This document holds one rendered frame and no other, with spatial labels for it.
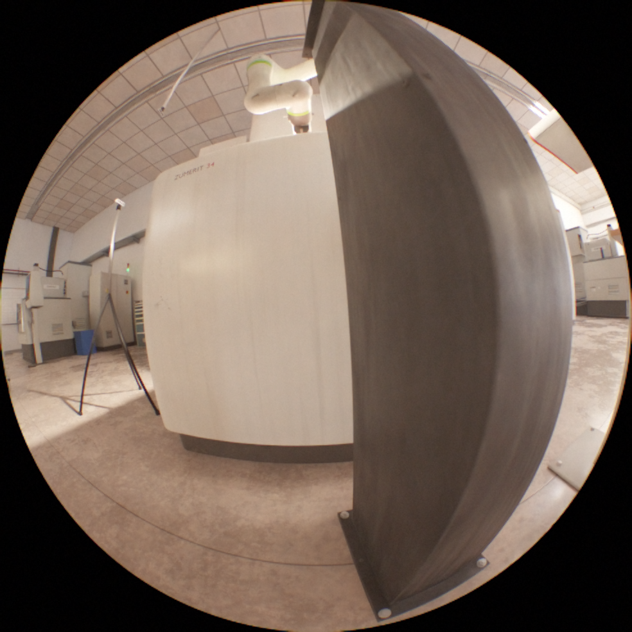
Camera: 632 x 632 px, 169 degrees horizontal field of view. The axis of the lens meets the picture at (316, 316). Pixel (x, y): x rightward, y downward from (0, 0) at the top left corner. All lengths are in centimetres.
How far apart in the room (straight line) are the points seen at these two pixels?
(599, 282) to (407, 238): 605
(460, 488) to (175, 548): 61
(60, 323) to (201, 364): 510
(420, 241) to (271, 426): 60
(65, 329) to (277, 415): 535
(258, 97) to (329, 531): 124
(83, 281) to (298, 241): 607
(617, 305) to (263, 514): 622
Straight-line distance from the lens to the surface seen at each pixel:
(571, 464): 91
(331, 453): 76
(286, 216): 61
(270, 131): 170
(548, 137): 100
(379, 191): 23
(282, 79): 126
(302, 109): 88
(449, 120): 17
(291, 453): 77
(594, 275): 621
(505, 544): 65
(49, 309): 554
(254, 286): 58
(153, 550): 68
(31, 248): 1071
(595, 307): 626
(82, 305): 627
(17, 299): 1024
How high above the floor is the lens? 52
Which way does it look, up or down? 2 degrees down
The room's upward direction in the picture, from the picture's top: 4 degrees counter-clockwise
